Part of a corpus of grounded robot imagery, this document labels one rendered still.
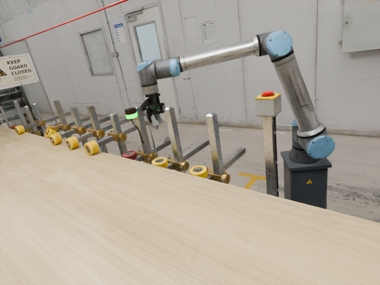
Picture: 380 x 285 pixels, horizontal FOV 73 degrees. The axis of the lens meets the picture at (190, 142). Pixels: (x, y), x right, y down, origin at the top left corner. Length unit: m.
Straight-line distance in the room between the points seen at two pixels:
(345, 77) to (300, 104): 2.22
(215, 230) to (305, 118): 0.90
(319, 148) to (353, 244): 0.84
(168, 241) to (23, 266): 0.44
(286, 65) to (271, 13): 2.43
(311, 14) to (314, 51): 0.43
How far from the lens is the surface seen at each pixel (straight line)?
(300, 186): 1.84
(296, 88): 1.45
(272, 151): 1.01
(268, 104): 0.93
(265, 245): 0.78
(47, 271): 0.92
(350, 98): 3.72
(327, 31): 3.64
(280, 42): 1.39
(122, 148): 1.71
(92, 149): 1.62
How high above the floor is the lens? 1.45
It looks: 22 degrees down
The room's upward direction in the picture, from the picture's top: 10 degrees counter-clockwise
